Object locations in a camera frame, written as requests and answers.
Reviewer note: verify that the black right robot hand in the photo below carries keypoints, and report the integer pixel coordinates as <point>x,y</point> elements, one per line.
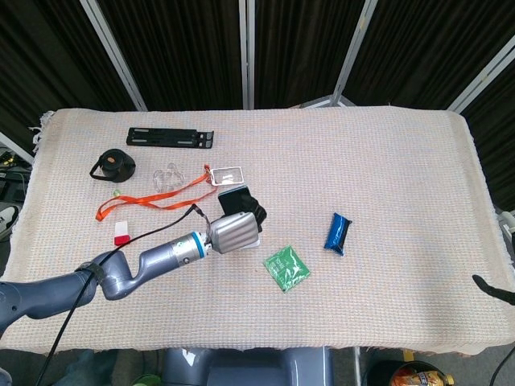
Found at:
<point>499,294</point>

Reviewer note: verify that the green tea packet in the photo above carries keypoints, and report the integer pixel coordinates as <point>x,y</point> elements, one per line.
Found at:
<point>286,267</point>

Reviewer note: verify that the beige woven table cloth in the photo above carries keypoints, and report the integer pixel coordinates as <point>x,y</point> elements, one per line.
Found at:
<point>382,181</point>

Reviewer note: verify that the white partition frame post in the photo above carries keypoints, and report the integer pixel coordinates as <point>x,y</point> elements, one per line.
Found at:
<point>246,52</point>
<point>354,52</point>
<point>116,56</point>
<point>16,146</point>
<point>483,72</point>

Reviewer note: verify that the clear badge holder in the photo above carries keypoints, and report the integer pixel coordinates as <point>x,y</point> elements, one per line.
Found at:
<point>227,176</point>

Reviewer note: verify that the red and white small block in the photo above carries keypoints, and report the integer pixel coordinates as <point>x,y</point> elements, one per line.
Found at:
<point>122,240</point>

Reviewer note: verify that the black pleated curtain panel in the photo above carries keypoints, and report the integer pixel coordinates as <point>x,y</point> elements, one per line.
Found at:
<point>297,48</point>
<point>40,60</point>
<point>181,48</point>
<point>499,140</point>
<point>422,48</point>

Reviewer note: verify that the black bottle cap with loop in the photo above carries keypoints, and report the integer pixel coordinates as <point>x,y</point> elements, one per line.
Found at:
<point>114,161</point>

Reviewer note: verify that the black smartphone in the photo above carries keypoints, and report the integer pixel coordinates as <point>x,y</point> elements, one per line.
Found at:
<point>233,201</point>

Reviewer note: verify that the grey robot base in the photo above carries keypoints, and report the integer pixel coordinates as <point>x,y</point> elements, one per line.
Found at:
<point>249,370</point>

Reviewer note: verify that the black plastic slotted bracket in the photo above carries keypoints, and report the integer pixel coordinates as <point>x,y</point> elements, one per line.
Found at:
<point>161,136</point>

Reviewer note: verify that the clear plastic clip piece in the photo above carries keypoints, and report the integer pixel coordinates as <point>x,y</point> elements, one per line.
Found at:
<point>165,179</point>

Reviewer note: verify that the orange labelled snack bottle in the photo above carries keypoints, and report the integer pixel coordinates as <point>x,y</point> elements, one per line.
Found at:
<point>422,376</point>

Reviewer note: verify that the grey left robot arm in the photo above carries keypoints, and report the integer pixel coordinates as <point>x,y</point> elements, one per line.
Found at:
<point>40,297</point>

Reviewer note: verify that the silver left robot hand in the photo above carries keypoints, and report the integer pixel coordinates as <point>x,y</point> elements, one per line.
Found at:
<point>233,235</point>

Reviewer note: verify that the blue snack packet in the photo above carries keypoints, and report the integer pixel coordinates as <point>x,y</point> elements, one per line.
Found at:
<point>337,235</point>

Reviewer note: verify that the black and white shoe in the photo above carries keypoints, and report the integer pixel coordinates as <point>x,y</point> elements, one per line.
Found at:
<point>8,217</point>

